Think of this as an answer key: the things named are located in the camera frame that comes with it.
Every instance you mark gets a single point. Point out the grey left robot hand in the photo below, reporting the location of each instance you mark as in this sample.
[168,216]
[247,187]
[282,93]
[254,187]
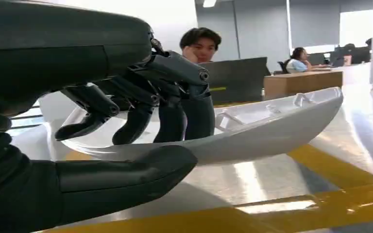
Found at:
[61,48]

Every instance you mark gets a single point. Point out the white plastic shell part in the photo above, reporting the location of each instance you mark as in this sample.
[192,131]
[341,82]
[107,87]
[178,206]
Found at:
[270,128]

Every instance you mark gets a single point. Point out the yellow tape strip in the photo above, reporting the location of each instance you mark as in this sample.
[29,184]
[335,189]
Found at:
[331,165]
[77,156]

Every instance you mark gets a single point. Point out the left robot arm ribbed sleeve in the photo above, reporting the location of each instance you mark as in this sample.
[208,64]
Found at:
[0,144]

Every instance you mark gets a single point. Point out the person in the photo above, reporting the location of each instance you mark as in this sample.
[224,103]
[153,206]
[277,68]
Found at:
[297,62]
[201,45]

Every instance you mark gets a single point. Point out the ceiling light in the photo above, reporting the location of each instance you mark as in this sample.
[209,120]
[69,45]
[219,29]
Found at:
[209,3]

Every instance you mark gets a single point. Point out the dark grey panel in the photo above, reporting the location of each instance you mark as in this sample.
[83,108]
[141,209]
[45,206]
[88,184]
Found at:
[238,80]

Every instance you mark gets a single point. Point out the brown cardboard box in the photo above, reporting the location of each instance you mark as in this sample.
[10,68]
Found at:
[302,83]

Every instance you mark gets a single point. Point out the dark computer monitor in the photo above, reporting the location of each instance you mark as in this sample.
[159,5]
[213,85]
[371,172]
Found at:
[360,54]

